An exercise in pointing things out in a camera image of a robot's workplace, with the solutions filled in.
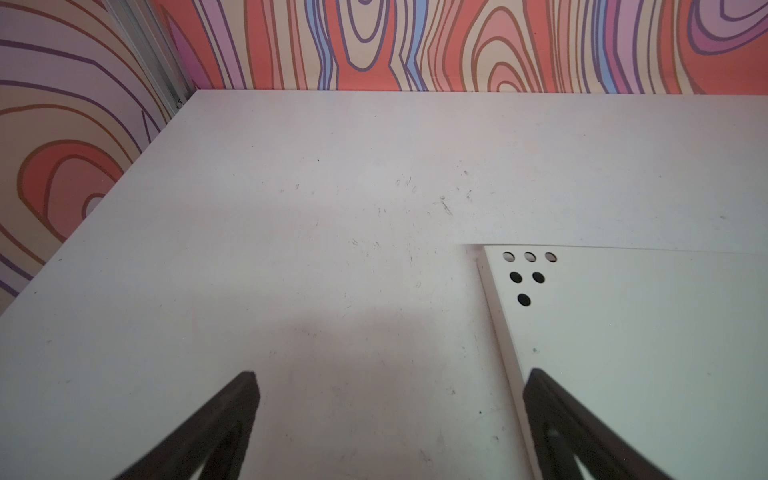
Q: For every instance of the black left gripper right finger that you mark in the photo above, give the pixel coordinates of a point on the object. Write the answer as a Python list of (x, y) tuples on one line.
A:
[(568, 438)]

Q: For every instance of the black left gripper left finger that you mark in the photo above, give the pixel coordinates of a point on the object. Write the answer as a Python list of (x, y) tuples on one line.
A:
[(211, 443)]

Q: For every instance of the white and black file folder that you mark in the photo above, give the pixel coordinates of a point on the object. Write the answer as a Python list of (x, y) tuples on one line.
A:
[(667, 348)]

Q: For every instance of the aluminium frame post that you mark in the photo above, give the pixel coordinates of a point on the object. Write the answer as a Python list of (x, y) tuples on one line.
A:
[(140, 24)]

